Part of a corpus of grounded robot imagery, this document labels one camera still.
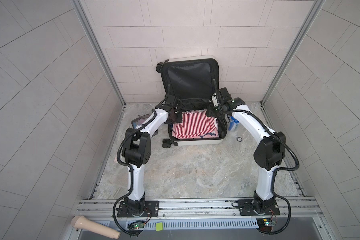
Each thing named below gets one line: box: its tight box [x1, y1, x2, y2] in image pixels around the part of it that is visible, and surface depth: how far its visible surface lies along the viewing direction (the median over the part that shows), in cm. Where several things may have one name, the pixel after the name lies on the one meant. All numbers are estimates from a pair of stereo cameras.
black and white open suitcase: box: [155, 55, 228, 149], surface depth 94 cm
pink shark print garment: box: [172, 129, 220, 139], surface depth 93 cm
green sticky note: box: [155, 222, 164, 232], surface depth 66 cm
